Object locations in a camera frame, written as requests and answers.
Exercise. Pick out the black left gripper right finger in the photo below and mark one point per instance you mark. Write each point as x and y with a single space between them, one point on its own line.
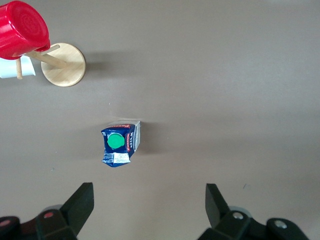
220 210

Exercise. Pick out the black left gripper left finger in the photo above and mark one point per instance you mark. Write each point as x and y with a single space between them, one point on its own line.
77 207

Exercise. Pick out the blue and white milk carton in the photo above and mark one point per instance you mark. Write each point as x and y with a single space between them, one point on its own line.
117 145

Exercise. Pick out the white cup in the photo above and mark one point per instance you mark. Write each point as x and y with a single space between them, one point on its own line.
26 67

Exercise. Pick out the red plastic cup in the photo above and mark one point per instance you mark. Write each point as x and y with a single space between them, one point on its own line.
20 27

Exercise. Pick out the wooden mug tree stand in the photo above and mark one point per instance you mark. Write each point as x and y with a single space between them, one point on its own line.
66 66

